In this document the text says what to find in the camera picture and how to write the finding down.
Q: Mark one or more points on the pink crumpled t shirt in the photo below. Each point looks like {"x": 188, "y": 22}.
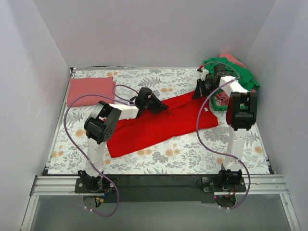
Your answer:
{"x": 221, "y": 98}

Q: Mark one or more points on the green plastic basket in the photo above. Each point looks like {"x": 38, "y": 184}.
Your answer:
{"x": 216, "y": 104}

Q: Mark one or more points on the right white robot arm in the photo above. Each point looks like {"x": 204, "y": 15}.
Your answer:
{"x": 241, "y": 115}

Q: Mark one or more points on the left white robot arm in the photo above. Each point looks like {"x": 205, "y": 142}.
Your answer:
{"x": 101, "y": 124}

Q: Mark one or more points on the red t shirt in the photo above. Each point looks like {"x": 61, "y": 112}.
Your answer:
{"x": 150, "y": 129}

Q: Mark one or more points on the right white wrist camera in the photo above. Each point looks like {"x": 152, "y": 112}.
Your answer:
{"x": 203, "y": 73}

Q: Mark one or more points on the folded pink t shirt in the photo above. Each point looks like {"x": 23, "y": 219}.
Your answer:
{"x": 90, "y": 85}

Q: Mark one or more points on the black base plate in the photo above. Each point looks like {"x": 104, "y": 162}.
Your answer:
{"x": 160, "y": 188}

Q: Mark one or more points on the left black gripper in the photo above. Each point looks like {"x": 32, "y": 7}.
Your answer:
{"x": 154, "y": 103}

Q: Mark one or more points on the floral patterned table mat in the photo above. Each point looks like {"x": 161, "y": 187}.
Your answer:
{"x": 193, "y": 153}

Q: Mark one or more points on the green crumpled t shirt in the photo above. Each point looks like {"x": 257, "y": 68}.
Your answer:
{"x": 246, "y": 80}

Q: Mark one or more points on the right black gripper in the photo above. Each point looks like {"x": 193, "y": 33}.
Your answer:
{"x": 200, "y": 89}

